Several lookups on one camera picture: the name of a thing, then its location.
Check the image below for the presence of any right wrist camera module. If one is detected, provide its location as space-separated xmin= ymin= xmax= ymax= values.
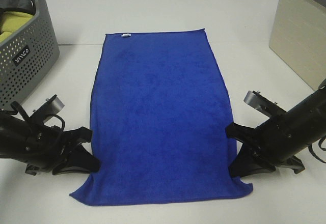
xmin=243 ymin=91 xmax=286 ymax=118

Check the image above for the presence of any blue microfibre towel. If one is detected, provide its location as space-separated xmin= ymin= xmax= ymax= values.
xmin=71 ymin=29 xmax=253 ymax=206

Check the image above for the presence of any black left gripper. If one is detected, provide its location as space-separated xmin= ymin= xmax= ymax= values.
xmin=1 ymin=111 xmax=100 ymax=175

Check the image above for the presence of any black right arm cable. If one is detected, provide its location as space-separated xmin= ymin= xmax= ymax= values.
xmin=307 ymin=136 xmax=326 ymax=164

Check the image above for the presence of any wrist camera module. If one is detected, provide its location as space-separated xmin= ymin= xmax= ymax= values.
xmin=31 ymin=95 xmax=64 ymax=123
xmin=243 ymin=91 xmax=286 ymax=118

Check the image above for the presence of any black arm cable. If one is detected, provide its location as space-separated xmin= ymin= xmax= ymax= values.
xmin=307 ymin=136 xmax=326 ymax=164
xmin=10 ymin=101 xmax=66 ymax=130

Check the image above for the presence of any beige storage box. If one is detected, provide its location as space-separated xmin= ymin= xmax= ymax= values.
xmin=269 ymin=0 xmax=325 ymax=90

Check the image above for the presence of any grey perforated laundry basket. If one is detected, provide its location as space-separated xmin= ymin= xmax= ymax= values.
xmin=1 ymin=0 xmax=60 ymax=110

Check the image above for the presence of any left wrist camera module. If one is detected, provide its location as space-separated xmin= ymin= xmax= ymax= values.
xmin=31 ymin=95 xmax=64 ymax=123

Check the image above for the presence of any yellow-green towel in basket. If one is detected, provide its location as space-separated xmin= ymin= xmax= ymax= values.
xmin=1 ymin=11 xmax=34 ymax=44

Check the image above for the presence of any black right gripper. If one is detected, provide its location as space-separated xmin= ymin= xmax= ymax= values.
xmin=225 ymin=91 xmax=325 ymax=178

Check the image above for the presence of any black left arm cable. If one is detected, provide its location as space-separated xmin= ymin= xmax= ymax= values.
xmin=10 ymin=101 xmax=66 ymax=130

